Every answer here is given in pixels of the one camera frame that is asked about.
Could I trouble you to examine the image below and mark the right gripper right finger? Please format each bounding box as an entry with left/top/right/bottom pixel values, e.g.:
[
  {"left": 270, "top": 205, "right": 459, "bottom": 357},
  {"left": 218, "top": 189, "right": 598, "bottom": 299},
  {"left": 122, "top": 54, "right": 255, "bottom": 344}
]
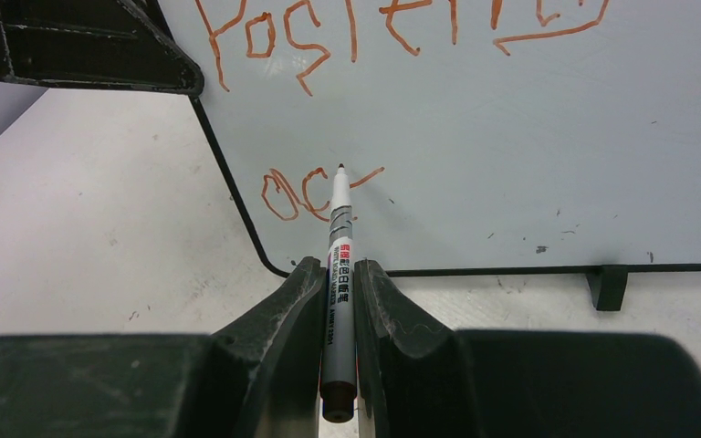
[{"left": 354, "top": 260, "right": 701, "bottom": 437}]

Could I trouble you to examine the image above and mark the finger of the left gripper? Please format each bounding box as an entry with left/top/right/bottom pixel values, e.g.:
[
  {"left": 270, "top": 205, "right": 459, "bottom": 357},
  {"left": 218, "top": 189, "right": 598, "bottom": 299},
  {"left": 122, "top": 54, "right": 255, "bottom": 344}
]
[{"left": 0, "top": 0, "right": 204, "bottom": 97}]

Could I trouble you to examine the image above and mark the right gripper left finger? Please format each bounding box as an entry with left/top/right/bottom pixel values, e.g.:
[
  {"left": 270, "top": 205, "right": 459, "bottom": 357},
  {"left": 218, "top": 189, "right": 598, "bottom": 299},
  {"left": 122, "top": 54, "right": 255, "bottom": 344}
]
[{"left": 0, "top": 257, "right": 326, "bottom": 437}]

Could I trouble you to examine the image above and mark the white marker pen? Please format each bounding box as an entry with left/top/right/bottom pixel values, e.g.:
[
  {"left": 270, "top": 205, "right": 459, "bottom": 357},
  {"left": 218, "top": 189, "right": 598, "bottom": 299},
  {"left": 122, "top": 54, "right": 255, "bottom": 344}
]
[{"left": 319, "top": 164, "right": 357, "bottom": 423}]

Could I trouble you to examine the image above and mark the small black-framed whiteboard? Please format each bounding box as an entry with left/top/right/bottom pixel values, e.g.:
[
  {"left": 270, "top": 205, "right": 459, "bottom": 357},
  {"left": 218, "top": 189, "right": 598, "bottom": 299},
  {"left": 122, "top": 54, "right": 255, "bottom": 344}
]
[{"left": 159, "top": 1, "right": 701, "bottom": 280}]

